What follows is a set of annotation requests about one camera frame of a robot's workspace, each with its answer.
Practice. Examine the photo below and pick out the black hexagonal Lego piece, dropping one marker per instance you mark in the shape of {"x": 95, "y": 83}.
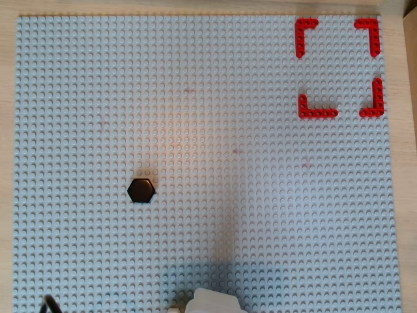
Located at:
{"x": 140, "y": 191}

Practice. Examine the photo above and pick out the grey Lego baseplate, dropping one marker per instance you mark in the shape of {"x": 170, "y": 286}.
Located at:
{"x": 208, "y": 98}

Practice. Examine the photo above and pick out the red L-shaped Lego beam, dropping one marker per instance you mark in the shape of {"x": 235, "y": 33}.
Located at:
{"x": 374, "y": 39}
{"x": 378, "y": 98}
{"x": 300, "y": 39}
{"x": 317, "y": 113}

